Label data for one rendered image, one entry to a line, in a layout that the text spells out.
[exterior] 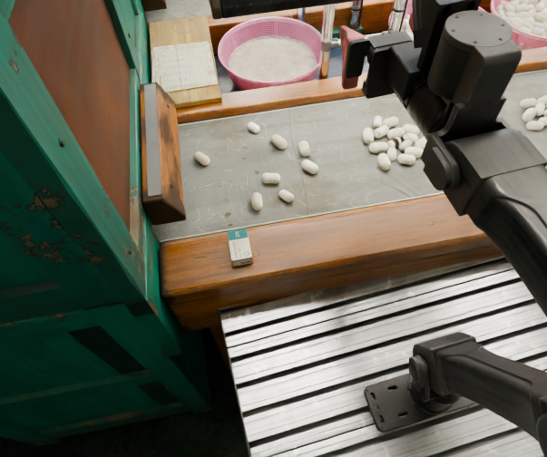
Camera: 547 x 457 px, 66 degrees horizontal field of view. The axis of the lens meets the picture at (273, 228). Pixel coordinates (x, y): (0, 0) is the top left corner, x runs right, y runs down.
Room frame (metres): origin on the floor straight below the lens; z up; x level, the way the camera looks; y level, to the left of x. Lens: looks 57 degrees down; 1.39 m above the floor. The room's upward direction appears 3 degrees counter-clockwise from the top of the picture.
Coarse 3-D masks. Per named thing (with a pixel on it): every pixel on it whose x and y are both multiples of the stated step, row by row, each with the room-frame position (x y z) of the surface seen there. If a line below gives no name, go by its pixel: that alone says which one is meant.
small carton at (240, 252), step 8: (232, 232) 0.39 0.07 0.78; (240, 232) 0.39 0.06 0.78; (232, 240) 0.37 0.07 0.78; (240, 240) 0.37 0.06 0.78; (248, 240) 0.37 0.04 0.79; (232, 248) 0.36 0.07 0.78; (240, 248) 0.36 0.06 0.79; (248, 248) 0.36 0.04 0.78; (232, 256) 0.34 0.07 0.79; (240, 256) 0.34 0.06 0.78; (248, 256) 0.34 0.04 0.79; (232, 264) 0.34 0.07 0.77; (240, 264) 0.34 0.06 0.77
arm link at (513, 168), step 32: (512, 128) 0.29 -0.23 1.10; (480, 160) 0.25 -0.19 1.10; (512, 160) 0.25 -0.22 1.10; (544, 160) 0.24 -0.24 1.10; (448, 192) 0.25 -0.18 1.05; (480, 192) 0.22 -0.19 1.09; (512, 192) 0.21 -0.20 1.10; (544, 192) 0.21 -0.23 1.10; (480, 224) 0.21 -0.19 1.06; (512, 224) 0.19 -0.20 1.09; (544, 224) 0.18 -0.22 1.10; (512, 256) 0.17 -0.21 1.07; (544, 256) 0.15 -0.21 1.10; (544, 288) 0.13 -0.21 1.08; (544, 416) 0.05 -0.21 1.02; (544, 448) 0.03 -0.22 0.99
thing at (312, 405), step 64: (256, 320) 0.28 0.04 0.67; (320, 320) 0.27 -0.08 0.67; (384, 320) 0.26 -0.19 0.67; (448, 320) 0.26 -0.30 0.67; (512, 320) 0.25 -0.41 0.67; (256, 384) 0.16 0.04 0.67; (320, 384) 0.16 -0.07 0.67; (256, 448) 0.07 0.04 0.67; (320, 448) 0.07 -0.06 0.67; (384, 448) 0.06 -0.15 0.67; (448, 448) 0.06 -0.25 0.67; (512, 448) 0.05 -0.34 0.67
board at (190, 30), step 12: (156, 24) 1.04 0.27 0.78; (168, 24) 1.04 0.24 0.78; (180, 24) 1.04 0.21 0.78; (192, 24) 1.04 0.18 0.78; (204, 24) 1.03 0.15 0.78; (156, 36) 0.99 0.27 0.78; (168, 36) 0.99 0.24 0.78; (180, 36) 0.99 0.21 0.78; (192, 36) 0.98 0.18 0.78; (204, 36) 0.98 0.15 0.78; (216, 72) 0.84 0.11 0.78; (216, 84) 0.79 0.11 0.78; (180, 96) 0.76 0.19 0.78; (192, 96) 0.76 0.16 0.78; (204, 96) 0.76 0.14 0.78; (216, 96) 0.75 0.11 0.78
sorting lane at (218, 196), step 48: (384, 96) 0.77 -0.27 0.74; (528, 96) 0.75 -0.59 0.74; (192, 144) 0.65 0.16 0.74; (240, 144) 0.64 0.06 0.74; (288, 144) 0.63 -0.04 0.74; (336, 144) 0.63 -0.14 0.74; (192, 192) 0.52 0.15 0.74; (240, 192) 0.51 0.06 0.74; (336, 192) 0.50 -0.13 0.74; (384, 192) 0.49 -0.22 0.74; (432, 192) 0.49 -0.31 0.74
